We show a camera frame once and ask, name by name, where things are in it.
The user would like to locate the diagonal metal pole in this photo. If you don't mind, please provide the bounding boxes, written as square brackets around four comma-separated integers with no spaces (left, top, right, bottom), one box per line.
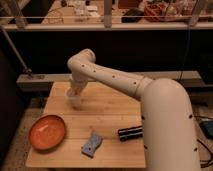
[0,26,33,77]

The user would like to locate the black object on shelf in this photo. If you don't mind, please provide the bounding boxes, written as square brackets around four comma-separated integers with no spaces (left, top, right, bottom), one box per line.
[121,9,144,23]

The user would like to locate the black cable on floor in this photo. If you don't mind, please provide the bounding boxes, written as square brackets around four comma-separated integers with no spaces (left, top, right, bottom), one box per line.
[194,114,213,169]

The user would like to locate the wooden table board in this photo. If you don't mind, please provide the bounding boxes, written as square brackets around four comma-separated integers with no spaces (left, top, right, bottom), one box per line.
[26,82,146,169]

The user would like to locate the grey metal beam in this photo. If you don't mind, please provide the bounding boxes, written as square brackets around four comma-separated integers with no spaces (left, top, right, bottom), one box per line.
[16,71,204,92]

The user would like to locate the dark power adapter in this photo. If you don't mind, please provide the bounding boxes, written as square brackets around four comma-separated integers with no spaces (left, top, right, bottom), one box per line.
[199,121,213,140]

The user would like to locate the black striped box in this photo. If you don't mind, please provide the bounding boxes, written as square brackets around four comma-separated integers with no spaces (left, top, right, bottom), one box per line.
[118,126,143,141]

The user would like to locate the orange bowl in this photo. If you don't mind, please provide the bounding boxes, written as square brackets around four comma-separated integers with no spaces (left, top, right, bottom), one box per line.
[28,115,66,150]

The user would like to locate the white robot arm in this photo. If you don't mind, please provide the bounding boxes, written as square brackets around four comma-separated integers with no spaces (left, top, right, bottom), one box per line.
[67,49,201,171]

